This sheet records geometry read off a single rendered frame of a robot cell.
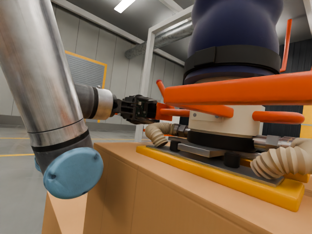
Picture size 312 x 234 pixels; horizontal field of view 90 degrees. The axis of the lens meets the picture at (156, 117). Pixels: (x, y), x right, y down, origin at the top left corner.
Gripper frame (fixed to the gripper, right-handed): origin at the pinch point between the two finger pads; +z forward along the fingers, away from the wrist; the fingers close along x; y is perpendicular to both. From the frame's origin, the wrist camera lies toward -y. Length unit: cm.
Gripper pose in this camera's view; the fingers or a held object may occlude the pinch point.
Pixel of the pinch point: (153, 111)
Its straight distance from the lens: 62.1
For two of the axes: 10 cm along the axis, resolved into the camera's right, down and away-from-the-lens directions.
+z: 7.4, 0.8, 6.7
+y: 6.6, 0.8, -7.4
